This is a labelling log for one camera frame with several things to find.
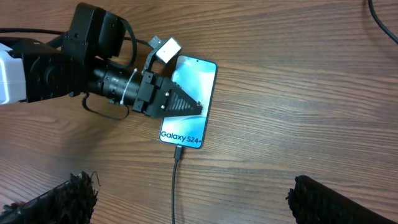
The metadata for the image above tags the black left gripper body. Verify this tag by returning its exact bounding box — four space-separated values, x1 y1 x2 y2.
132 72 164 115

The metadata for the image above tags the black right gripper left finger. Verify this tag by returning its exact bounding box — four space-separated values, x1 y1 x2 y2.
1 171 99 224

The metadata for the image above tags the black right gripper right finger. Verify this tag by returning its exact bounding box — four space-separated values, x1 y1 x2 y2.
286 175 396 224

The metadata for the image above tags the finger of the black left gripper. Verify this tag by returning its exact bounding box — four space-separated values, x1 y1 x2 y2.
152 78 203 118

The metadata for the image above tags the Samsung Galaxy smartphone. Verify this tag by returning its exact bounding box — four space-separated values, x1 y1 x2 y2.
159 54 218 150

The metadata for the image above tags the black USB charging cable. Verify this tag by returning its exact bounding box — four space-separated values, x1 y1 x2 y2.
171 0 398 224

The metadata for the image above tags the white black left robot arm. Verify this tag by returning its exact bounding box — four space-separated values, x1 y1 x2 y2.
1 2 203 118

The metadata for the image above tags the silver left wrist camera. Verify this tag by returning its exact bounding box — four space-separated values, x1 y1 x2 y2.
155 37 182 64

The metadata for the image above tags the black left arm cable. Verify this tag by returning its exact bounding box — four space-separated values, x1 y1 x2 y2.
0 18 150 121

